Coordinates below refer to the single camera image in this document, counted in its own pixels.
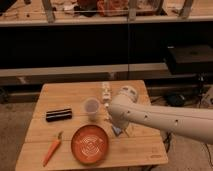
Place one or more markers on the clear plastic cup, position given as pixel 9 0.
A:
pixel 91 107

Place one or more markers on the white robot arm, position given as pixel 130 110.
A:
pixel 194 123

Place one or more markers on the white small bottle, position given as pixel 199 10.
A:
pixel 106 94

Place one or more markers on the blue sponge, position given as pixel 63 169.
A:
pixel 117 131

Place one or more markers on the black rectangular case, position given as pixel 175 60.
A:
pixel 57 115

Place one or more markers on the wooden folding table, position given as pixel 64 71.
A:
pixel 138 146

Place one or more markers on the orange toy carrot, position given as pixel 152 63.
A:
pixel 55 144

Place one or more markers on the black box on shelf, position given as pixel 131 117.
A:
pixel 190 59

